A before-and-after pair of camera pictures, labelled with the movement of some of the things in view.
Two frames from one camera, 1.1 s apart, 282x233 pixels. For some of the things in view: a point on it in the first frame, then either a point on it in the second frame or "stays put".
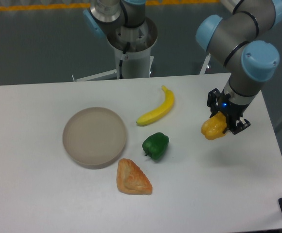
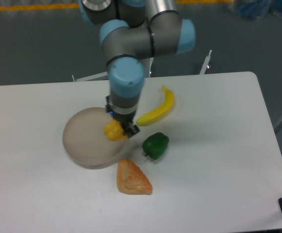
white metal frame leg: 203,68 stays put
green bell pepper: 155,145 stays put
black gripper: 233,111 to 124,115
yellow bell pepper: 213,128 to 114,131
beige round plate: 94,138 stays put
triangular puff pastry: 131,179 stays put
